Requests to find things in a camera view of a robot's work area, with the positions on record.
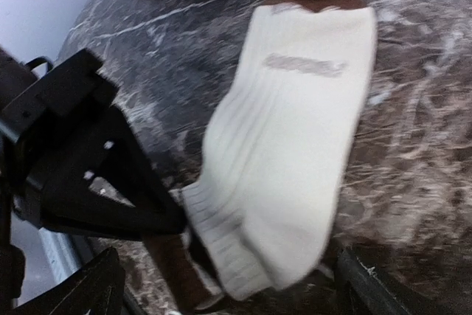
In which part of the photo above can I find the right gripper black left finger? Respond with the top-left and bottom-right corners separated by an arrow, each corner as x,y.
10,248 -> 125,315

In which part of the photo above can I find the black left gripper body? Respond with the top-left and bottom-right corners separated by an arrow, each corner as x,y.
1,49 -> 117,226

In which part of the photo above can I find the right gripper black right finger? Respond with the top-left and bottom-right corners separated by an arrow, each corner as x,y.
334,248 -> 424,314

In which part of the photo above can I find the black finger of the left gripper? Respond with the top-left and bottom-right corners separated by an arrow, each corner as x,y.
84,106 -> 187,235
41,197 -> 184,240

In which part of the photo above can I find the white brown striped sock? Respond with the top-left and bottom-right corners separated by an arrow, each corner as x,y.
143,0 -> 379,311

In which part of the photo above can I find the white slotted cable duct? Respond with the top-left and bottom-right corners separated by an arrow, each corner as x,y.
38,228 -> 82,285

